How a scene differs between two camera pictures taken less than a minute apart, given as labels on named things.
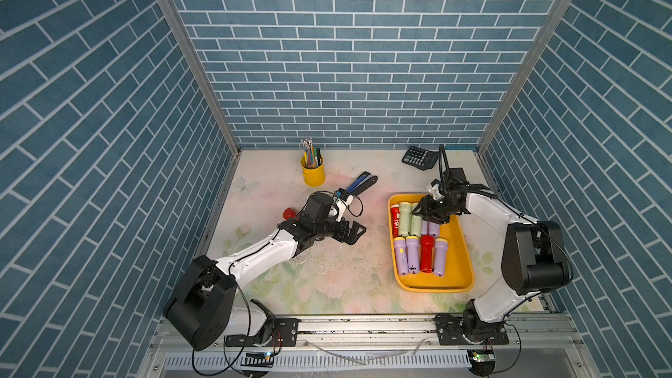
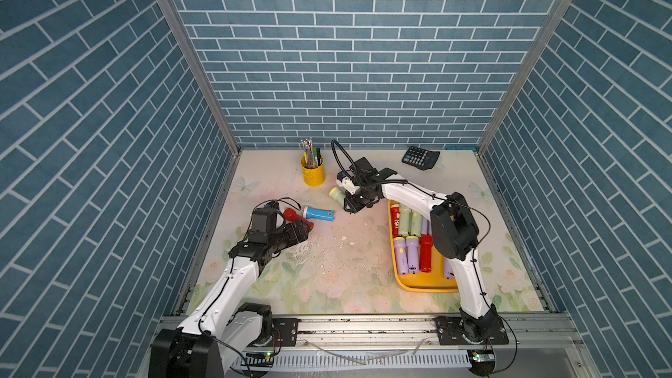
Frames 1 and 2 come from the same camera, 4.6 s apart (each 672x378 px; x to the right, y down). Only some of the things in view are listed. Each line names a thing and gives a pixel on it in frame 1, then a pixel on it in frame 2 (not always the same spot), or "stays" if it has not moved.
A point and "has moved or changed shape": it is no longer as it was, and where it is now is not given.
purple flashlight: [440, 256] has moved or changed shape
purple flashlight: [412, 255] stays
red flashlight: [427, 248] stays
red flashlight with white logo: [395, 220] stays
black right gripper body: [437, 210] -> [359, 199]
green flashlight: [416, 225] stays
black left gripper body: [336, 230] -> [284, 237]
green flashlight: [405, 219] stays
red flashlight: [288, 213] stays
